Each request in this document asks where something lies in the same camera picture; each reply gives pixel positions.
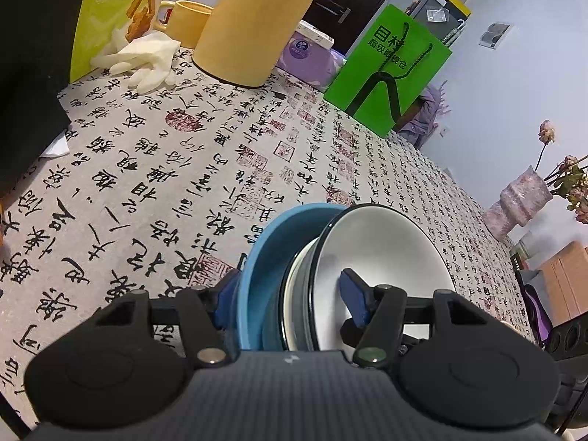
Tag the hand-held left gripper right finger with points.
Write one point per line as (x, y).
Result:
(353, 294)

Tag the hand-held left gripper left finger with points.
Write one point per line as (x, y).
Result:
(227, 303)

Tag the white bowl with black rim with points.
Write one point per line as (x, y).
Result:
(381, 248)

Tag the blue bowl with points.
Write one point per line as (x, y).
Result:
(262, 262)

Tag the grey and purple cloth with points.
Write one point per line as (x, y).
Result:
(535, 303)

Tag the red-topped box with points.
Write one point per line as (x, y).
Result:
(519, 259)

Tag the clear drinking glass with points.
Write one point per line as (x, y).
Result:
(528, 246)

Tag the printed calligraphy tablecloth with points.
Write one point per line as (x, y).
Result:
(138, 170)

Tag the pink textured vase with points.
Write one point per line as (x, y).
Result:
(514, 206)

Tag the dried pink rose bouquet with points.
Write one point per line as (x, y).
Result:
(576, 193)

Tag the purple puffer jacket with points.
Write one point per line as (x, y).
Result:
(422, 119)

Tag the green paper bag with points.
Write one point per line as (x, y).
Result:
(367, 78)

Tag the white paper scrap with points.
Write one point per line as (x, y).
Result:
(59, 147)

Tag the purple tissue pack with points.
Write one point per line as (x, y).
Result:
(308, 59)

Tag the white rubber glove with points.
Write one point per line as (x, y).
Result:
(147, 55)

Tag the white flat box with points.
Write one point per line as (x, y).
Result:
(314, 34)

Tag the yellow thermos jug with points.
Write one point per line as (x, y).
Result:
(248, 32)

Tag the yellow mug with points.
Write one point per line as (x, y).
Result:
(188, 23)

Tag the dark entrance door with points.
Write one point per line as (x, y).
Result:
(363, 9)

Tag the grey refrigerator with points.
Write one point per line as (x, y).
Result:
(432, 9)

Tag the black paper bag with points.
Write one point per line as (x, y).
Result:
(27, 78)

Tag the yellow box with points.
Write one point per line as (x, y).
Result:
(459, 4)

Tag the yellow-green snack bag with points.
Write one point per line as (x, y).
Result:
(105, 9)

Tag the grey wall panel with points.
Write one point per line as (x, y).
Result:
(494, 34)

